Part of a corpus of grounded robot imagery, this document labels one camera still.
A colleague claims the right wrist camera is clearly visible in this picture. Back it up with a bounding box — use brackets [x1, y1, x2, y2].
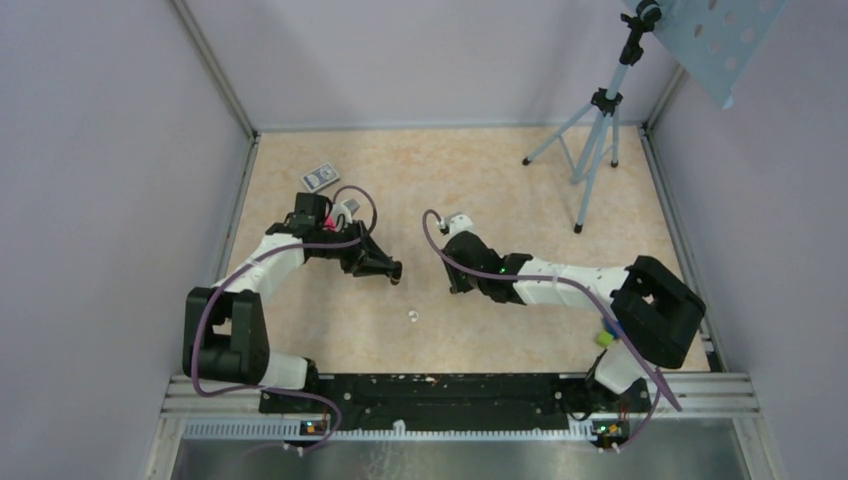
[438, 212, 474, 239]

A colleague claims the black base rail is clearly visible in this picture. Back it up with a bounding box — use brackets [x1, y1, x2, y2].
[259, 373, 650, 432]

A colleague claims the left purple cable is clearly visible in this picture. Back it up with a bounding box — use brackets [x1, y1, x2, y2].
[190, 184, 379, 455]

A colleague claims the card deck box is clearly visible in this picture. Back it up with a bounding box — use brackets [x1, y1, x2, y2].
[300, 163, 340, 193]

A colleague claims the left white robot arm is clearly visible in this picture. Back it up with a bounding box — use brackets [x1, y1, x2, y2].
[182, 192, 403, 414]

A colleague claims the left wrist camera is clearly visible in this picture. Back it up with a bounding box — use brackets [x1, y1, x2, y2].
[329, 199, 360, 230]

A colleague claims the blue toy block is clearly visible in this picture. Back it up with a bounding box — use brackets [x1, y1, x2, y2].
[602, 319, 623, 340]

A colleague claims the black charging case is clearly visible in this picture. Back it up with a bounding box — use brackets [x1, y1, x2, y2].
[388, 261, 403, 286]

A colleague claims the green cube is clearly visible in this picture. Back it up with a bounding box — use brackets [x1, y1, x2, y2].
[595, 331, 616, 348]

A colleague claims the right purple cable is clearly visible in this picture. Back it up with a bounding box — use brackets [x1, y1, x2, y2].
[421, 209, 684, 452]

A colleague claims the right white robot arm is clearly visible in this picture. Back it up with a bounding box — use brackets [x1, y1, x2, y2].
[440, 231, 706, 412]

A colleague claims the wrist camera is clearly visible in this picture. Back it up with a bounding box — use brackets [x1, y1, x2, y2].
[329, 199, 360, 230]
[438, 212, 474, 239]

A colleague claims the perforated blue panel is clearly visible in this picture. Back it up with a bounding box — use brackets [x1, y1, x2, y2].
[623, 0, 786, 110]

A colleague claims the purple cable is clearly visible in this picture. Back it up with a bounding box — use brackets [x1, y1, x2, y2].
[190, 184, 379, 455]
[421, 209, 684, 452]

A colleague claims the light blue tripod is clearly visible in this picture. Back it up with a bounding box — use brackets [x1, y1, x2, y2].
[521, 0, 663, 234]

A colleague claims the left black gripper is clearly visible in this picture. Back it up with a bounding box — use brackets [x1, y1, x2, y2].
[312, 220, 396, 277]

